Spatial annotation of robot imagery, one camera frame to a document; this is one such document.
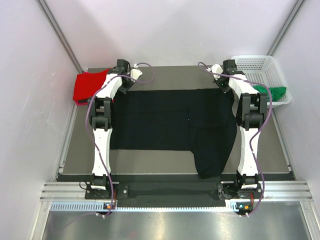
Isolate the black t shirt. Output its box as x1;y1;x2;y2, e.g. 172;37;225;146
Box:
110;88;237;178

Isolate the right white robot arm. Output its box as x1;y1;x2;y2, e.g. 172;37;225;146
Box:
209;59;269;200

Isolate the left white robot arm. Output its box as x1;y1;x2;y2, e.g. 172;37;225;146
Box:
85;59;135;200

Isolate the folded red t shirt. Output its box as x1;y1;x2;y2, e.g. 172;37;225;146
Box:
72;68;110;102

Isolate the white plastic basket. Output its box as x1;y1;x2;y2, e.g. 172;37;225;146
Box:
231;55;292;108

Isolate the folded pink t shirt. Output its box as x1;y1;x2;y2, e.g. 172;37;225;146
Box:
75;99;88;106

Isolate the green crumpled t shirt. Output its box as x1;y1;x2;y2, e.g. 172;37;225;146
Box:
253;85;287;102

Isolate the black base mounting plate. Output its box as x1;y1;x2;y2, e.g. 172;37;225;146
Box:
84;182;266;207

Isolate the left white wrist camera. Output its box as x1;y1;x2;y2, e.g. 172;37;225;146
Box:
130;63;143;81

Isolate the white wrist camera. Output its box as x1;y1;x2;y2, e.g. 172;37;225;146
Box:
130;63;143;81
210;64;223;80

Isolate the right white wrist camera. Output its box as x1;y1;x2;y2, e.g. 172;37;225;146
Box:
210;64;223;80

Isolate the left aluminium corner post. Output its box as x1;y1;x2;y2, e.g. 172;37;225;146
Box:
36;0;83;74

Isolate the aluminium corner post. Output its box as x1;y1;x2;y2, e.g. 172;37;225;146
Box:
267;0;307;56
36;0;83;74

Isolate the right aluminium corner post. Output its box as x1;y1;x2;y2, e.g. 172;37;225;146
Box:
267;0;307;56

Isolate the slotted grey cable duct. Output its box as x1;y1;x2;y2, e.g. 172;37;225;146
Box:
50;201;250;213

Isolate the aluminium front rail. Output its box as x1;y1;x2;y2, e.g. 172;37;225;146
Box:
40;181;312;202

